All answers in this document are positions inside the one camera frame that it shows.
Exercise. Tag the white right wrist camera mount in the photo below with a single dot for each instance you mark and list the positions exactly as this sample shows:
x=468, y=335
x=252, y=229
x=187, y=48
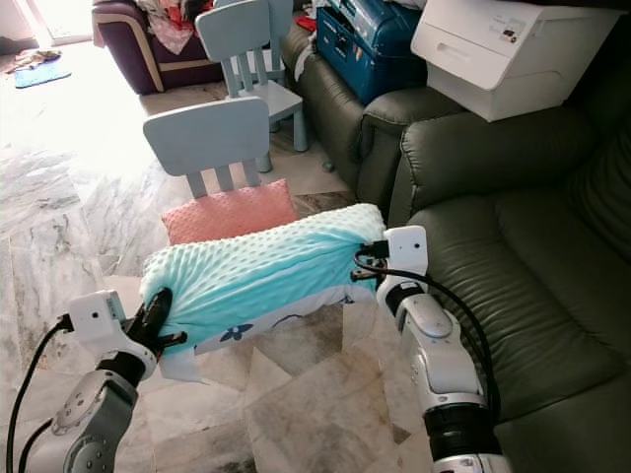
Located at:
x=406, y=251

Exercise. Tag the purple armchair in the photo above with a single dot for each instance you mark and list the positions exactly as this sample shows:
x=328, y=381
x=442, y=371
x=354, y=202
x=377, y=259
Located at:
x=138, y=59

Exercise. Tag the pink dotted pillow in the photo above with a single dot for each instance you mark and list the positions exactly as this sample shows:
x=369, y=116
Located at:
x=227, y=212

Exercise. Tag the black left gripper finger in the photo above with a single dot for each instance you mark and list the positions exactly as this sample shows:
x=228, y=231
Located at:
x=158, y=310
x=175, y=340

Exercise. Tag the dark green leather sofa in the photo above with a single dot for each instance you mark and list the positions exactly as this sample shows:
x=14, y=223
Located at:
x=503, y=246

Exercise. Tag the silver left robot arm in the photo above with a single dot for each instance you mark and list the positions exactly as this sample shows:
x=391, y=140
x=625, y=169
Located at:
x=99, y=424

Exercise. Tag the teal dotted pillow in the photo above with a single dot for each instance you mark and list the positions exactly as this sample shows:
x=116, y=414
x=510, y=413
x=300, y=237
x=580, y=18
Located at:
x=256, y=271

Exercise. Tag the dark green leather armchair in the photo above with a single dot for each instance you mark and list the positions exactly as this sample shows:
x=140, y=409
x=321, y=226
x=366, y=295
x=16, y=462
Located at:
x=345, y=128

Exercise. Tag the blue floor mat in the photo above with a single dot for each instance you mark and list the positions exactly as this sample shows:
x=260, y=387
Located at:
x=41, y=76

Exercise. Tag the blue hard suitcase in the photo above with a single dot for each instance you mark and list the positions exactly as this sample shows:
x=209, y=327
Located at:
x=370, y=44

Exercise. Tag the pile of clothes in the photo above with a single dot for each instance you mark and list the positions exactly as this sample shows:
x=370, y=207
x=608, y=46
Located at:
x=168, y=20

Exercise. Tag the light blue child chair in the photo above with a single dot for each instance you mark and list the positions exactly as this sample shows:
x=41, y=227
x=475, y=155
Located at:
x=237, y=34
x=207, y=133
x=276, y=30

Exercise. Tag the small red item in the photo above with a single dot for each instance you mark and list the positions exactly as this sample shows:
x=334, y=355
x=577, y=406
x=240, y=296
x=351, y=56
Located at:
x=301, y=20

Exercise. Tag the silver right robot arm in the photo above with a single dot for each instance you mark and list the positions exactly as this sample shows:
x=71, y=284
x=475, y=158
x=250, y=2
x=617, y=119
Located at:
x=444, y=374

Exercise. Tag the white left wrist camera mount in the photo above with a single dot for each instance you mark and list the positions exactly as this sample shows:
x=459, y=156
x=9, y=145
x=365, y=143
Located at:
x=118, y=320

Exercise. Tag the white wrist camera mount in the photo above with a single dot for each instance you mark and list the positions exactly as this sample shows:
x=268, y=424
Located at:
x=406, y=251
x=118, y=320

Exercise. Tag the white boxy appliance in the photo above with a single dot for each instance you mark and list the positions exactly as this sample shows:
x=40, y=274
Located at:
x=513, y=49

